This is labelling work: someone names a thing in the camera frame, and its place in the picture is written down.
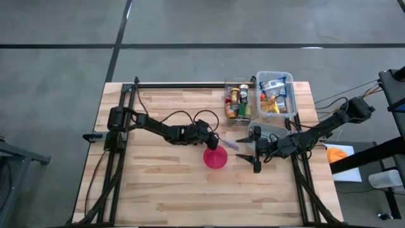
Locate grey roll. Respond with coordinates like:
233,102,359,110
368,169,403,190

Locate blue and yellow snack bag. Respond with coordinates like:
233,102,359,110
259,76,288,98

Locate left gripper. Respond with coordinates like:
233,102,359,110
177,119,222,151

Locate narrow clear jar container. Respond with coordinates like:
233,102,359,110
224,76,258,124

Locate pink plastic bowl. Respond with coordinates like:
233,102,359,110
202,144,229,170

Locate brown cable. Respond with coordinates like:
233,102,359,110
83,150,109,218

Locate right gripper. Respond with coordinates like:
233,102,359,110
235,125,305,174

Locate spoon with purple handle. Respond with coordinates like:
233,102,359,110
218,136,240,151

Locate clear plastic utensil tub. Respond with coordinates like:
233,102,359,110
247,121,290,152

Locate clear plastic snack bin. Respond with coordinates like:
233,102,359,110
255,70,299,121

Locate black side table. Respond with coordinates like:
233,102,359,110
378,65,405,153

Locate furikake jar with gold lid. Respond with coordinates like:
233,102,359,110
230,87,242,111

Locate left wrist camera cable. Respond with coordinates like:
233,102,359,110
159,109,220,132

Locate orange cloth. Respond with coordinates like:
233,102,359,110
326,146,349,164

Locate grey metal table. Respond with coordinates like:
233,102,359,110
0,135,52,228

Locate black diagonal beam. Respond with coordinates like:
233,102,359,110
330,136,405,175

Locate yellow and black cable bundle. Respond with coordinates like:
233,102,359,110
314,79,384,124

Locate white paper sheet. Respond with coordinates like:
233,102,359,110
323,143,363,183

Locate jar with silver lid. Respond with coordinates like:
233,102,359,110
239,84,250,105

